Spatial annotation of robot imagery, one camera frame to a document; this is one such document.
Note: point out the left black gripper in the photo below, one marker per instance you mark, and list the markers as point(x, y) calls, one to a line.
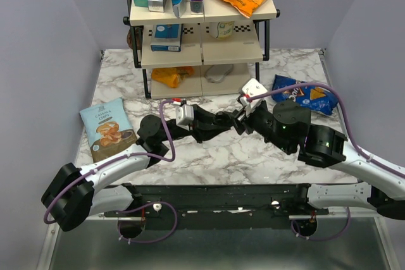
point(202, 130)

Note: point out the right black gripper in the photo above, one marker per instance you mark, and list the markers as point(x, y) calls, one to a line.
point(238, 122)

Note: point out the black earbud charging case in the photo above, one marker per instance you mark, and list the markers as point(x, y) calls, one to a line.
point(224, 119)

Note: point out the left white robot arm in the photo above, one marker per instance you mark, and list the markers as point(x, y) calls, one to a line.
point(77, 193)

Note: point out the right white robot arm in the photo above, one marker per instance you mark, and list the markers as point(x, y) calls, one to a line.
point(288, 126)

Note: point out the orange snack bag bottom shelf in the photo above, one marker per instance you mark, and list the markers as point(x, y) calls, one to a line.
point(172, 77)

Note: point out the beige three-tier shelf rack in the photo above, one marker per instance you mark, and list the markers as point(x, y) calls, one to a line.
point(249, 43)

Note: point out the blue Doritos chip bag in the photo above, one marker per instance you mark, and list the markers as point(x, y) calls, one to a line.
point(313, 97)

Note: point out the cream printed mug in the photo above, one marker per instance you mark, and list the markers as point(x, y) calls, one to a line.
point(221, 30)

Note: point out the cassava chips bag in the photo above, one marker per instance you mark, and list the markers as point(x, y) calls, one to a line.
point(108, 129)

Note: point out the blue white box middle shelf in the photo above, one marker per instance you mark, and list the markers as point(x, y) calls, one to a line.
point(167, 38)

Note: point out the brown object behind rack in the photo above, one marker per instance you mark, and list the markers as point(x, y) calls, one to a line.
point(131, 38)

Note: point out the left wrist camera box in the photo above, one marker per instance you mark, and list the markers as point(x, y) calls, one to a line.
point(184, 114)

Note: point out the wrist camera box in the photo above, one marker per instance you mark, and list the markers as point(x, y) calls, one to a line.
point(184, 114)
point(252, 88)

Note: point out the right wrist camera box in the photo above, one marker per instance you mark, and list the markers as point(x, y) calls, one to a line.
point(252, 88)

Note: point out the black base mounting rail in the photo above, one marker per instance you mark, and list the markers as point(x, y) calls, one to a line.
point(217, 207)

